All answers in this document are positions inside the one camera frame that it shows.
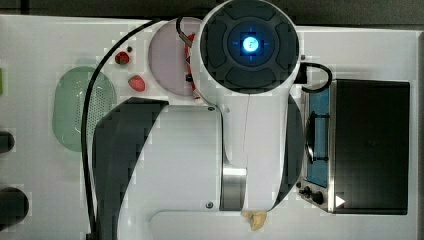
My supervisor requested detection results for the black toaster oven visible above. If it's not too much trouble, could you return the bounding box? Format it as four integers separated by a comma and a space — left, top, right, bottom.
296, 79, 410, 215

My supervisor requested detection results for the dark red felt strawberry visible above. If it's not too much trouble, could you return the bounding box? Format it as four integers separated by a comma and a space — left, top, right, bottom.
115, 51, 130, 65

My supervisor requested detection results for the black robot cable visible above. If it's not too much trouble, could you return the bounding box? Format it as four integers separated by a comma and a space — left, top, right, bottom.
80, 18, 164, 240

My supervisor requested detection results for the light red felt strawberry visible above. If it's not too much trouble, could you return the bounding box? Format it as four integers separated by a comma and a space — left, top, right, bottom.
128, 75, 146, 92

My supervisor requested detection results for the peeled felt banana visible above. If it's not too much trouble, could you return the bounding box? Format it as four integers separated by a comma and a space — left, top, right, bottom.
241, 211, 267, 231

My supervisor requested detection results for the pink round plate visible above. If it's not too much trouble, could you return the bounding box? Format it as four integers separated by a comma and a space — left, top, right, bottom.
148, 19, 193, 97

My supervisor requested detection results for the lower black cylinder cup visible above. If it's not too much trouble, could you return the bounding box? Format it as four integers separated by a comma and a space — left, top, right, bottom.
0, 187, 29, 231

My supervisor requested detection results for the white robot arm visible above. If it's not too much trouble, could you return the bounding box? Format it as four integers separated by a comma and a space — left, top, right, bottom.
92, 0, 300, 240

